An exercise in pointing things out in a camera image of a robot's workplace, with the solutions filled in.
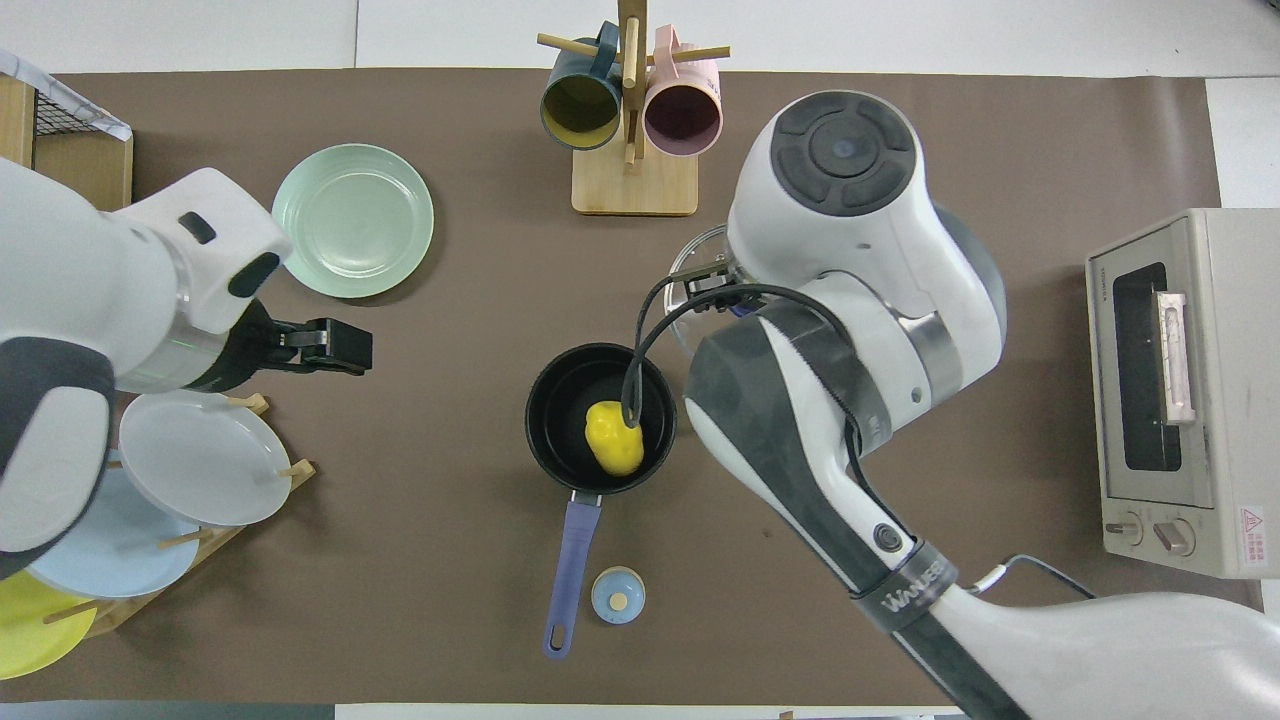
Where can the small blue bell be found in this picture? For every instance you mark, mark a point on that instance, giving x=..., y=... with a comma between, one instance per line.
x=617, y=595

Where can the beige toaster oven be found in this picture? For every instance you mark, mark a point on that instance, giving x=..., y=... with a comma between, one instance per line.
x=1230, y=400

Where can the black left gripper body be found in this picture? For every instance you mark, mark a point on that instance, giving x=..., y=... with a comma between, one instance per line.
x=340, y=345

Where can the light blue plate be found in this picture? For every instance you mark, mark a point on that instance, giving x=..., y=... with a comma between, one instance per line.
x=110, y=550

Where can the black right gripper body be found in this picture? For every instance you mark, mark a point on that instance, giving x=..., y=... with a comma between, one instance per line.
x=715, y=290

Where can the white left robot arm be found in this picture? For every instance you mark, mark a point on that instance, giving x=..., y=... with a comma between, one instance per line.
x=100, y=290

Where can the pale green plate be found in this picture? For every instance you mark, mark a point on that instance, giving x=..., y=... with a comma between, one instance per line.
x=352, y=220

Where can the dark blue saucepan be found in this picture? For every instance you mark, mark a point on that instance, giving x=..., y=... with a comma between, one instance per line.
x=565, y=400

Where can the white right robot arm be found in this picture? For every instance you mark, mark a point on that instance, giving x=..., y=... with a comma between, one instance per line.
x=850, y=300

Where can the yellow plate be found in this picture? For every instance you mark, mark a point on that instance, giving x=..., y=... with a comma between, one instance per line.
x=30, y=630

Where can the brown table mat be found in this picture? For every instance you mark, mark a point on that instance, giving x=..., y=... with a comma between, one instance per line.
x=450, y=560

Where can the glass lid blue knob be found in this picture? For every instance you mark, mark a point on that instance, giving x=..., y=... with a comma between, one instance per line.
x=700, y=245

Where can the dark teal mug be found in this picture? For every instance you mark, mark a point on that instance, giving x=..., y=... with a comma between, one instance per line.
x=580, y=110

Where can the pink ribbed mug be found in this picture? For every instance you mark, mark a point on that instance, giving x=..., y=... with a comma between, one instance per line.
x=682, y=115

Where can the wooden mug tree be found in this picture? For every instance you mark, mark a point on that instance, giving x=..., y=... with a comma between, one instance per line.
x=632, y=185

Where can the grey white plate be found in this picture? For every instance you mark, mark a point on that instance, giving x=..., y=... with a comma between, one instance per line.
x=205, y=460

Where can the wooden plate rack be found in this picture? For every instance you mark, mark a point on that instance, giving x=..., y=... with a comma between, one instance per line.
x=215, y=540

